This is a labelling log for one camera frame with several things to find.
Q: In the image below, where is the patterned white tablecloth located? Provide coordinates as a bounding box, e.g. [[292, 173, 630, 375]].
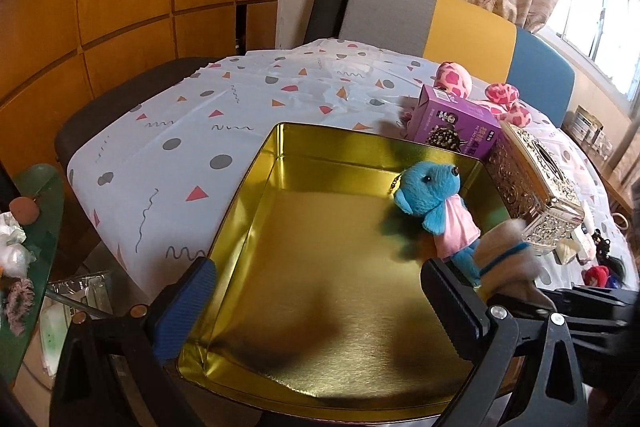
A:
[[67, 39, 437, 297]]

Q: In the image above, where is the gold metal tin tray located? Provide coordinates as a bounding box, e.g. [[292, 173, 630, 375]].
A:
[[178, 122, 508, 424]]

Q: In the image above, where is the pink spotted plush toy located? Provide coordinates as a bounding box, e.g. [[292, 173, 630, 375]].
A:
[[432, 60, 533, 129]]

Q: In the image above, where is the white towel with blue band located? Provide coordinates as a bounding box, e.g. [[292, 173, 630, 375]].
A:
[[474, 219, 556, 311]]

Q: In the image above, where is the purple snack box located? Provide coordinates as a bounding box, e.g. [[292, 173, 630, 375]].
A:
[[407, 86, 502, 160]]

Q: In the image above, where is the milk powder tin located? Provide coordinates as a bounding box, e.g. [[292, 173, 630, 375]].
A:
[[570, 105, 603, 146]]

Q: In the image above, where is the black hair extension with beads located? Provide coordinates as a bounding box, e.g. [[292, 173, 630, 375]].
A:
[[592, 229, 626, 280]]

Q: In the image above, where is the grey yellow blue sofa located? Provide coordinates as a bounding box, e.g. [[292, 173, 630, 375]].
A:
[[340, 0, 575, 126]]

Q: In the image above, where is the ornate silver tissue box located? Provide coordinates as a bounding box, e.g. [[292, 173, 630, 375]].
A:
[[485, 121, 585, 254]]

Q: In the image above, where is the blue plush bear toy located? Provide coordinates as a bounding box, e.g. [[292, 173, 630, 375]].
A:
[[394, 161, 482, 287]]

